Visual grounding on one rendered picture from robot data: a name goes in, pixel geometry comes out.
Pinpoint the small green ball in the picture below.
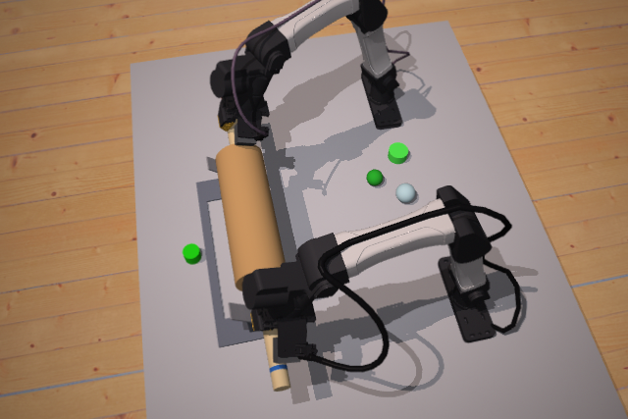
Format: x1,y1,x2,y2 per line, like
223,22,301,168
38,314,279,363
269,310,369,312
366,170,383,185

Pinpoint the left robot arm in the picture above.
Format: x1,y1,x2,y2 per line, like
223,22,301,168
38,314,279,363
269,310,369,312
242,185,496,364

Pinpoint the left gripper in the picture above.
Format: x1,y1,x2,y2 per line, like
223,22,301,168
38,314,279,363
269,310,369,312
251,302,316,331

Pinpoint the wooden rolling pin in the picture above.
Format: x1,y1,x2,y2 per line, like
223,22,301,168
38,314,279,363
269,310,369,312
216,119,290,392

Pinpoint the green cylinder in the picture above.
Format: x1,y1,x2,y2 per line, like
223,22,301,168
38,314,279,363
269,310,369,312
183,243,201,265
388,142,408,164

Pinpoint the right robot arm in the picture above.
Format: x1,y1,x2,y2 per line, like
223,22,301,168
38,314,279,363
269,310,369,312
210,0,402,146

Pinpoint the grey rectangular frame with v-shaped cradles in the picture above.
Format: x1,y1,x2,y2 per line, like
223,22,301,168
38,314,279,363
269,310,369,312
196,179,264,347

